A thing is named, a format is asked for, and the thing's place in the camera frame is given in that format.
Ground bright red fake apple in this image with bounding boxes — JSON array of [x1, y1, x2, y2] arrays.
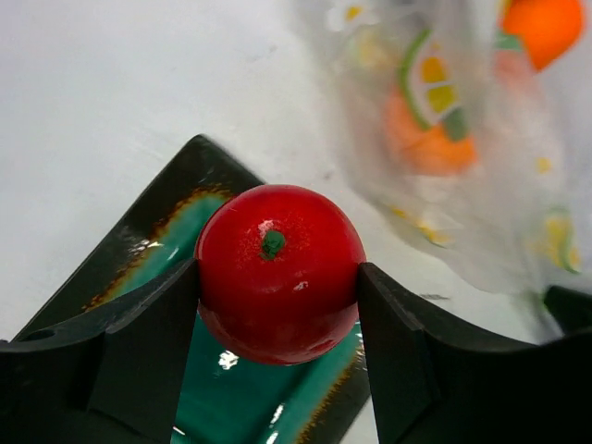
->
[[195, 184, 366, 365]]

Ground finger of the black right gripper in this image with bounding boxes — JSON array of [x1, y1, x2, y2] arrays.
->
[[544, 286, 592, 333]]

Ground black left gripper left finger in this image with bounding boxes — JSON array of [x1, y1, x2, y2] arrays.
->
[[1, 259, 199, 443]]

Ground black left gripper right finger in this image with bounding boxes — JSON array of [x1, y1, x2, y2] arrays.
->
[[358, 263, 591, 443]]

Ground orange fake fruit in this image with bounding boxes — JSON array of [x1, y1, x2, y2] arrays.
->
[[501, 0, 586, 71], [384, 88, 477, 177]]

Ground printed clear plastic bag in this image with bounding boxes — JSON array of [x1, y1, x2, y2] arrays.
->
[[295, 0, 592, 297]]

